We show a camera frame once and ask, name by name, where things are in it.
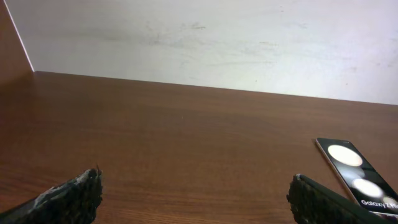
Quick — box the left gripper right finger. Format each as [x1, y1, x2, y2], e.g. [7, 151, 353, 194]
[287, 174, 389, 224]

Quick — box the black Galaxy smartphone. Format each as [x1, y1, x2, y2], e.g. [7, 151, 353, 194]
[315, 138, 397, 223]

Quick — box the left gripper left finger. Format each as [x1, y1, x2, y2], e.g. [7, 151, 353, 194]
[1, 168, 103, 224]

